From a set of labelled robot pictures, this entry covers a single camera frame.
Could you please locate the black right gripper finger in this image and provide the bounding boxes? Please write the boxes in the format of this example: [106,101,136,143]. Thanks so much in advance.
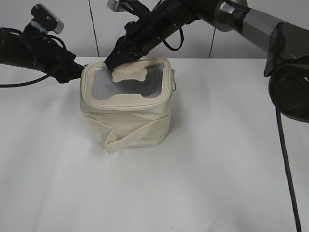
[104,38,141,71]

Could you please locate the silver side zipper pull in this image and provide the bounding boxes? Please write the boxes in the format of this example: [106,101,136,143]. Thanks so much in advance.
[172,70,177,92]

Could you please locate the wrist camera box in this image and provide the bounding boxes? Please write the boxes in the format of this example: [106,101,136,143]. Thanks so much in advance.
[31,3,64,34]
[107,0,125,12]

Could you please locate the cream zippered fabric bag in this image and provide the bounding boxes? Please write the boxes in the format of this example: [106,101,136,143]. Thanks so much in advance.
[80,58,174,154]

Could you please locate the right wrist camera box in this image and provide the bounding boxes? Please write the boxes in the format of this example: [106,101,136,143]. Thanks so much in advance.
[107,0,125,12]

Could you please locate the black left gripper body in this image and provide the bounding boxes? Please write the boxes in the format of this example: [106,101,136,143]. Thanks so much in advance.
[34,36,85,84]

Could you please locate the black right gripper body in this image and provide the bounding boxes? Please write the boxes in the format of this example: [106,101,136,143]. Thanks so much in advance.
[123,11,180,58]

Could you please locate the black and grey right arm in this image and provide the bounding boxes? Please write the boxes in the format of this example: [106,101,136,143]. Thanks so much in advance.
[105,0,309,122]

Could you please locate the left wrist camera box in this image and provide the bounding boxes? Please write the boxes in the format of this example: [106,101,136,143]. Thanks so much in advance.
[31,3,64,34]

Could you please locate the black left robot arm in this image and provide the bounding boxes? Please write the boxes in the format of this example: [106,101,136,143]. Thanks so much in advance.
[0,27,84,88]

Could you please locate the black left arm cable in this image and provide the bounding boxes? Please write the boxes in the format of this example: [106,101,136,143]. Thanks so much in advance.
[0,28,67,88]

